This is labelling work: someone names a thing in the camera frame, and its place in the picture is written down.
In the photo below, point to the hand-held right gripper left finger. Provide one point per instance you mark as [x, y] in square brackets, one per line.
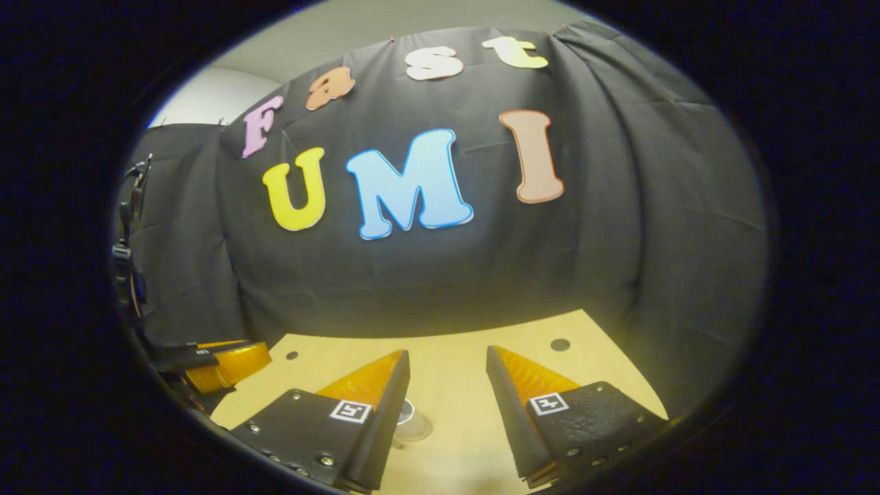
[381, 430]

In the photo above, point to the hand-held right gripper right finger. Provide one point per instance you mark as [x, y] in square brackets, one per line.
[512, 426]

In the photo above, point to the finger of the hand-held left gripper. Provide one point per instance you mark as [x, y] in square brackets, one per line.
[230, 368]
[206, 346]

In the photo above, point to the light wooden desktop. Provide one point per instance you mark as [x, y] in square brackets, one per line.
[447, 371]

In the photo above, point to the black backdrop cloth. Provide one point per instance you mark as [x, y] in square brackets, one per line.
[447, 289]

